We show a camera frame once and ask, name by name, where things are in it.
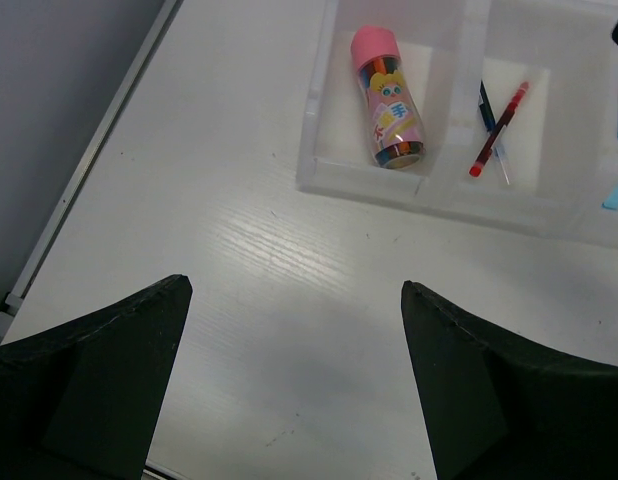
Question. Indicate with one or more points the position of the pink-lidded small bottle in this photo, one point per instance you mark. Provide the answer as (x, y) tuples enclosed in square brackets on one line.
[(394, 124)]

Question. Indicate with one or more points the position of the blue highlighter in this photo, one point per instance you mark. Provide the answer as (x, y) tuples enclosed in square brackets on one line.
[(616, 197)]

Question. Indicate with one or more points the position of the red pen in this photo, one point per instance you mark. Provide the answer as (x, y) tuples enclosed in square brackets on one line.
[(503, 121)]

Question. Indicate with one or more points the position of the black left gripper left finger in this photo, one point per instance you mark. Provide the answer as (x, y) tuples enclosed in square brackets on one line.
[(82, 400)]

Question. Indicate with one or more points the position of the white three-compartment tray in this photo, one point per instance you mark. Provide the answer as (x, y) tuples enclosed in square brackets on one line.
[(562, 143)]

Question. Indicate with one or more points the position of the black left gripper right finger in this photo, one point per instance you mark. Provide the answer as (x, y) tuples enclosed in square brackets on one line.
[(497, 405)]

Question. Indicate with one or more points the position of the dark blue pen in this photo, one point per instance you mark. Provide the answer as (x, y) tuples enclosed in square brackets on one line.
[(489, 122)]

